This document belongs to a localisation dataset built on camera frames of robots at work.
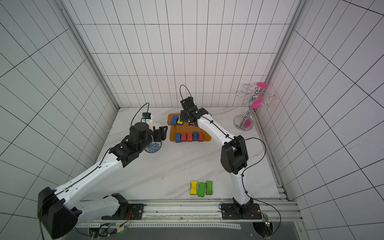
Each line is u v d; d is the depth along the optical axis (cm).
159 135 66
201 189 79
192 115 65
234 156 52
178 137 98
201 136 100
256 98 88
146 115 64
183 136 99
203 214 73
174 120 92
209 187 79
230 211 71
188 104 70
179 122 90
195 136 100
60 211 37
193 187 79
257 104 90
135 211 73
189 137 98
